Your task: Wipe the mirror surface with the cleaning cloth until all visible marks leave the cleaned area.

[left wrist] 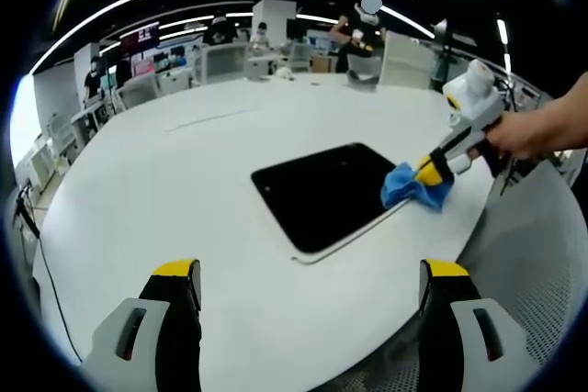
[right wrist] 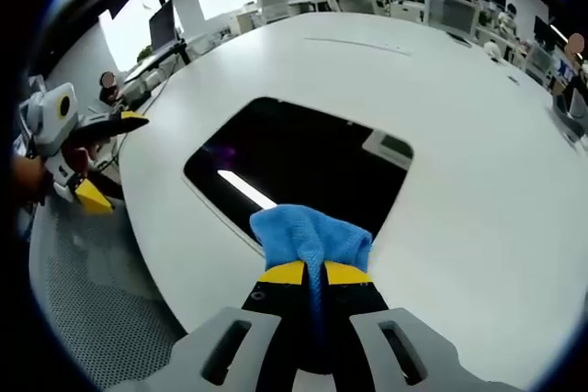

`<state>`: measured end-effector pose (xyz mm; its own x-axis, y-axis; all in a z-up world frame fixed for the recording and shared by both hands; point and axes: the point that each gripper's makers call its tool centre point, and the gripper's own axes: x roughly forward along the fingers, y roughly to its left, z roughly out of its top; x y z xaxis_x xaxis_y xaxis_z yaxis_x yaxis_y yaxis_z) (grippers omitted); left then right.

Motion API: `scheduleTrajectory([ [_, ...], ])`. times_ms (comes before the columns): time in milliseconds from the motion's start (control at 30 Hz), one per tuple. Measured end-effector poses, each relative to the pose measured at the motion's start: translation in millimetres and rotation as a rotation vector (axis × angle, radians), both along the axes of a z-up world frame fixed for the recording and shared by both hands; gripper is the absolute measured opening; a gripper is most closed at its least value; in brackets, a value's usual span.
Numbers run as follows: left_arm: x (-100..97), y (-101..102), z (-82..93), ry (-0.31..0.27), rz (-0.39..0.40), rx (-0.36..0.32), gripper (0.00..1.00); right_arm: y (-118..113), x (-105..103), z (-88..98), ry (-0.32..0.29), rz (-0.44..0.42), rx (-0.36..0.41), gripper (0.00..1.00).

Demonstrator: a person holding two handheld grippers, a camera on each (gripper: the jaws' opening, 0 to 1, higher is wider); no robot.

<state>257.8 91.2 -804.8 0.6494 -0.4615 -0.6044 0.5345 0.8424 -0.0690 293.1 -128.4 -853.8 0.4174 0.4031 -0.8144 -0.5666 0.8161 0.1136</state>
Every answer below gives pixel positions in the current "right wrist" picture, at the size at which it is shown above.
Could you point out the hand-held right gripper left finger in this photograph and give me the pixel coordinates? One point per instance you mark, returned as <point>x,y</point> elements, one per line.
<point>271,305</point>

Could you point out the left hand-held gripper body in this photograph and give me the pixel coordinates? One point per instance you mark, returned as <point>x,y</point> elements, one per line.
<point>50,126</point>

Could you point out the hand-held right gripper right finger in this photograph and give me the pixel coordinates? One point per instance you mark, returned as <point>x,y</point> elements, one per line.
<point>349,298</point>

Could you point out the blue cleaning cloth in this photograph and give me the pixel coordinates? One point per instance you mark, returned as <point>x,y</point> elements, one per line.
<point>312,233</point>

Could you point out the black glass scale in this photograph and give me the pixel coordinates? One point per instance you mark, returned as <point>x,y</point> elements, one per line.
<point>298,167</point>

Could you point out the person's left hand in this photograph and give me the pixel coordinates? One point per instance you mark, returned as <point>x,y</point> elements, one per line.
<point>80,158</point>

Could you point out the grey mesh chair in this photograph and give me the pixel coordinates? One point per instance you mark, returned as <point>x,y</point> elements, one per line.
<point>101,300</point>

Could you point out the dark computer monitor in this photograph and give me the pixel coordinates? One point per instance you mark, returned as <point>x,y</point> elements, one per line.
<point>162,27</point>

